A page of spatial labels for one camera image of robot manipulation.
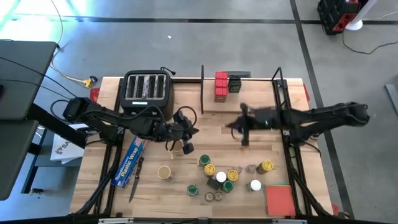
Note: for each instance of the white paper bag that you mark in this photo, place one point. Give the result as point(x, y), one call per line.
point(63, 149)

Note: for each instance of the blue plastic wrap box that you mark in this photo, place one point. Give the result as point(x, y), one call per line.
point(129, 163)

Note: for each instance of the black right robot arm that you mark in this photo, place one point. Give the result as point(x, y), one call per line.
point(326, 115)

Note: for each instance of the dark grey desk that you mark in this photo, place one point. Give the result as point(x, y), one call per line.
point(15, 158)
point(25, 77)

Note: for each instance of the white stand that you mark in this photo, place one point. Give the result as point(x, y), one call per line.
point(354, 24)

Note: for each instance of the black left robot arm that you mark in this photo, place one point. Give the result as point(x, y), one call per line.
point(109, 116)

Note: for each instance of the yellow power plug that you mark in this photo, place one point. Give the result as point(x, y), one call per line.
point(88, 82)

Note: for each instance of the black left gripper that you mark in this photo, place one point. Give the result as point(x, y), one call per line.
point(171, 132)

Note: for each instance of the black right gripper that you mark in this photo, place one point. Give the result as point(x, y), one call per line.
point(258, 119)

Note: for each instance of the black four-slot toaster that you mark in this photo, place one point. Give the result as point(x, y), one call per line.
point(146, 87)

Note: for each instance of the black metal table frame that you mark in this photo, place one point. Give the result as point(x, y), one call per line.
point(279, 84)

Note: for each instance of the red mat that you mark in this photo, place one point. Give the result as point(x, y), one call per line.
point(280, 200)

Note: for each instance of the red and black crate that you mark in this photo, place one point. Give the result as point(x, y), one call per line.
point(334, 15)

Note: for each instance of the red-lid paprika tin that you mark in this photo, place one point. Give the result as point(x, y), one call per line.
point(221, 83)
point(221, 93)
point(221, 75)

